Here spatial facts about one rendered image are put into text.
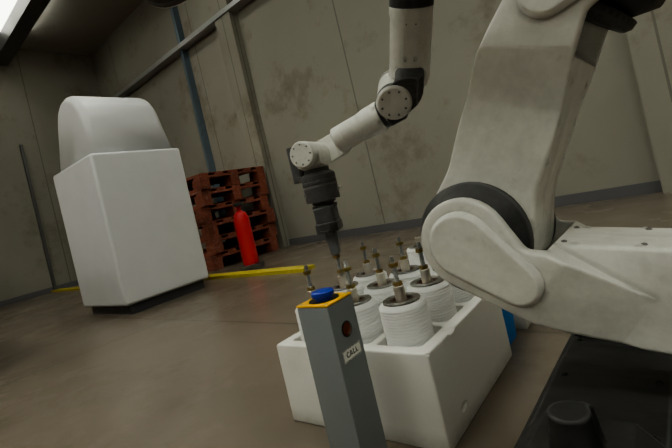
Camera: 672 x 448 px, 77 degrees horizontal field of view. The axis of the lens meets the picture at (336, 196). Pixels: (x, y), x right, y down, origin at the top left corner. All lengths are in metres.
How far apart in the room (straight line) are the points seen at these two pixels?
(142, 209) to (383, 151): 2.23
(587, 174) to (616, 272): 3.05
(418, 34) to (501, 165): 0.45
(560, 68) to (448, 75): 3.39
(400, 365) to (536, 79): 0.54
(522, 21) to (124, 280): 3.02
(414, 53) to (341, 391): 0.66
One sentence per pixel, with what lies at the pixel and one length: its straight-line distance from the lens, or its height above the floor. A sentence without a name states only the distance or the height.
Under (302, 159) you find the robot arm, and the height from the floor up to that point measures 0.59.
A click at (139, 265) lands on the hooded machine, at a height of 0.31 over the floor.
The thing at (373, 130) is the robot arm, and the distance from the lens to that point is 1.00.
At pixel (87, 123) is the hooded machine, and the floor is 1.36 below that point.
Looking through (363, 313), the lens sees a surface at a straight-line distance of 0.90.
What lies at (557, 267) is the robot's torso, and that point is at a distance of 0.51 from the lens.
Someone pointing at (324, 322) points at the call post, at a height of 0.29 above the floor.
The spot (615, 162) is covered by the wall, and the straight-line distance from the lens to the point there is 3.55.
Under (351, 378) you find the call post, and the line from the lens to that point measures 0.76.
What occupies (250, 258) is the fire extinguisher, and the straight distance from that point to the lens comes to 3.82.
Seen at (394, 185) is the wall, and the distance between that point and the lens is 4.16.
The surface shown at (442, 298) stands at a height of 0.22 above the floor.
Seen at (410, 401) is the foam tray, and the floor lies 0.09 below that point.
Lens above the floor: 0.49
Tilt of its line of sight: level
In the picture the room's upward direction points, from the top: 13 degrees counter-clockwise
